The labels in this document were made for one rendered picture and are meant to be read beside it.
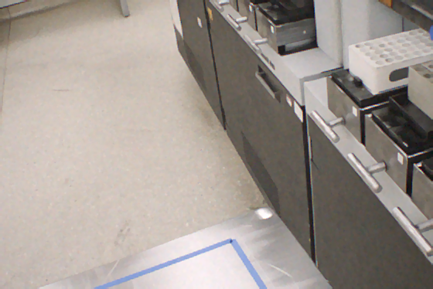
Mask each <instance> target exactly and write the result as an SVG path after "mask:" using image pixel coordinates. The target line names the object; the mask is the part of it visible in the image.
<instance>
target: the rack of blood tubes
mask: <svg viewBox="0 0 433 289"><path fill-rule="evenodd" d="M427 61H429V62H431V61H433V42H432V41H431V38H430V35H429V34H428V33H427V32H425V31H424V30H423V29H413V30H411V31H408V32H401V33H398V34H395V35H392V36H385V37H382V38H379V39H371V40H369V41H366V42H362V43H358V44H357V43H355V44H352V45H350V46H349V71H350V72H351V75H352V76H353V77H354V76H358V77H359V78H360V79H361V80H362V83H363V84H364V86H365V88H367V87H369V88H370V89H371V90H372V91H371V90H370V92H371V93H372V94H373V95H374V94H379V93H378V92H380V91H383V92H384V91H385V90H389V89H392V88H395V87H399V86H401V85H405V86H407V84H408V72H409V66H410V65H415V64H422V63H425V62H427ZM366 86H367V87H366ZM367 89H368V88H367ZM368 90H369V89H368Z"/></svg>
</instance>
